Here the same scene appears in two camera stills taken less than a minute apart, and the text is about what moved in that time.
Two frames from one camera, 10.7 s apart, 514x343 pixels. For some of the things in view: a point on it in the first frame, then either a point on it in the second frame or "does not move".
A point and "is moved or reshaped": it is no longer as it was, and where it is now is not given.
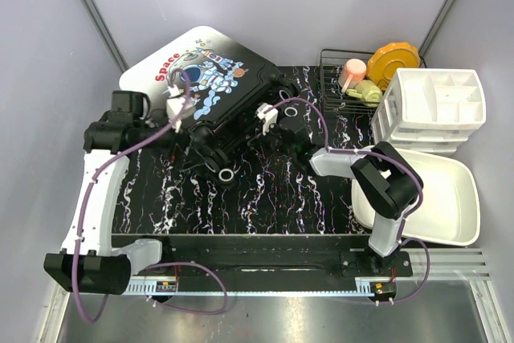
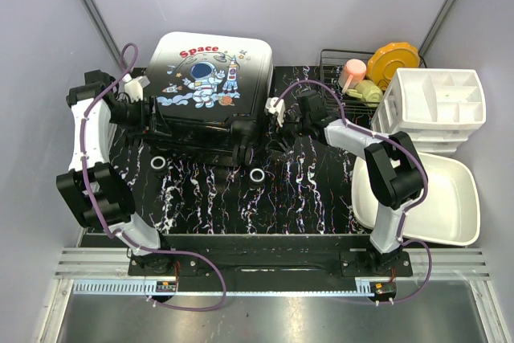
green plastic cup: x=371 y=94 does not move
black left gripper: x=179 y=136 to x=153 y=120
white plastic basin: x=448 y=213 does not move
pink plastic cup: x=353 y=71 does not move
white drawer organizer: x=431 y=110 does not move
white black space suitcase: x=212 y=90 is moved or reshaped
